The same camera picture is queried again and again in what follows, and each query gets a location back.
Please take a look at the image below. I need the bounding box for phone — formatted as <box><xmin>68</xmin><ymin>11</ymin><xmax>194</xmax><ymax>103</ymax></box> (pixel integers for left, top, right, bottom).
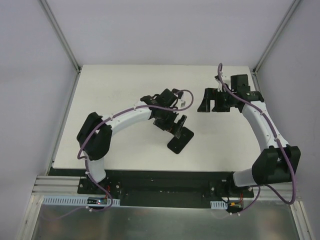
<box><xmin>167</xmin><ymin>127</ymin><xmax>194</xmax><ymax>154</ymax></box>

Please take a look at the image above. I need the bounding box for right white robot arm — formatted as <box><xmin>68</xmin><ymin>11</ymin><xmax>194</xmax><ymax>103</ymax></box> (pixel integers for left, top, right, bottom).
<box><xmin>197</xmin><ymin>74</ymin><xmax>301</xmax><ymax>188</ymax></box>

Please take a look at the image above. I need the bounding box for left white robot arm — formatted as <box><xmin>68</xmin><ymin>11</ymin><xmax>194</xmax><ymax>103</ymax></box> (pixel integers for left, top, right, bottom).
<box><xmin>76</xmin><ymin>88</ymin><xmax>194</xmax><ymax>183</ymax></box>

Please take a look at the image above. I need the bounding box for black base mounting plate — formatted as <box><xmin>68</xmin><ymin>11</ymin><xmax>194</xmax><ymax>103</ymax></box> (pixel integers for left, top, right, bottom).
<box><xmin>49</xmin><ymin>168</ymin><xmax>254</xmax><ymax>209</ymax></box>

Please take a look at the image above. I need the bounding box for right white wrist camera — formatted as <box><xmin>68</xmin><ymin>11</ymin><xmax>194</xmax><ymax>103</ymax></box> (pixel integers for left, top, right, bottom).
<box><xmin>214</xmin><ymin>73</ymin><xmax>230</xmax><ymax>92</ymax></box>

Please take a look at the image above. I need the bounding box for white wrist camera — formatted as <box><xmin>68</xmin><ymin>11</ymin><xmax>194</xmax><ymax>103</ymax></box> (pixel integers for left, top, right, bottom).
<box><xmin>214</xmin><ymin>73</ymin><xmax>230</xmax><ymax>92</ymax></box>
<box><xmin>173</xmin><ymin>91</ymin><xmax>186</xmax><ymax>109</ymax></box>

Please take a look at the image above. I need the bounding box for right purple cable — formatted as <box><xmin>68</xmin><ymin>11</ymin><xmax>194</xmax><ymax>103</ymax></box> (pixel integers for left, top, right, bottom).
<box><xmin>217</xmin><ymin>62</ymin><xmax>300</xmax><ymax>217</ymax></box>

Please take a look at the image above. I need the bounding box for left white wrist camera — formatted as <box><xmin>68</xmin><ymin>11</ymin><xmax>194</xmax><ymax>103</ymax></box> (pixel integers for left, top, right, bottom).
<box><xmin>173</xmin><ymin>91</ymin><xmax>186</xmax><ymax>109</ymax></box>

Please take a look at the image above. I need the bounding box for right white cable duct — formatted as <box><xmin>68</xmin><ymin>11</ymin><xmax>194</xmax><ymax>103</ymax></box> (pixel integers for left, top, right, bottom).
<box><xmin>210</xmin><ymin>201</ymin><xmax>228</xmax><ymax>210</ymax></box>

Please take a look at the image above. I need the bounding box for aluminium frame rail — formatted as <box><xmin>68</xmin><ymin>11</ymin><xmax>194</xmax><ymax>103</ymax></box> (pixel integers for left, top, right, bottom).
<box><xmin>32</xmin><ymin>176</ymin><xmax>80</xmax><ymax>196</ymax></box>

